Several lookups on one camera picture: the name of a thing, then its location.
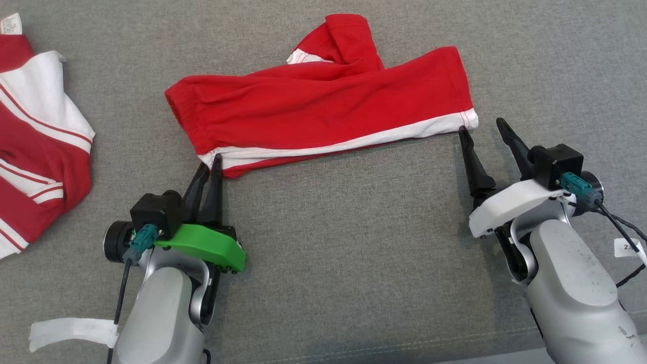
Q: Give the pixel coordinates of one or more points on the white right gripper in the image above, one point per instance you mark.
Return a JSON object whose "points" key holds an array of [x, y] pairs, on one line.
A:
{"points": [[505, 207]]}

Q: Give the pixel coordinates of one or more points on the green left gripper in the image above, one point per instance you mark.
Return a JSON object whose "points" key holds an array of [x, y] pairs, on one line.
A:
{"points": [[212, 242]]}

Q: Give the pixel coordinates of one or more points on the red shorts white hem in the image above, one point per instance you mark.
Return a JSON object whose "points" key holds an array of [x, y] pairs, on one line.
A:
{"points": [[313, 111]]}

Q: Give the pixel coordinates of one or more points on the red white basketball jersey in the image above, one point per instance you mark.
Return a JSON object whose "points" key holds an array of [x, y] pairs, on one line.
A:
{"points": [[45, 167]]}

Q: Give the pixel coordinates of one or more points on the grey fabric sofa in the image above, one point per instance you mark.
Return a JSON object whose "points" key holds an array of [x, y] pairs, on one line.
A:
{"points": [[323, 283]]}

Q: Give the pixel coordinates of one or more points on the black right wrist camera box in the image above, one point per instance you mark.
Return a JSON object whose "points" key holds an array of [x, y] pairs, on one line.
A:
{"points": [[556, 164]]}

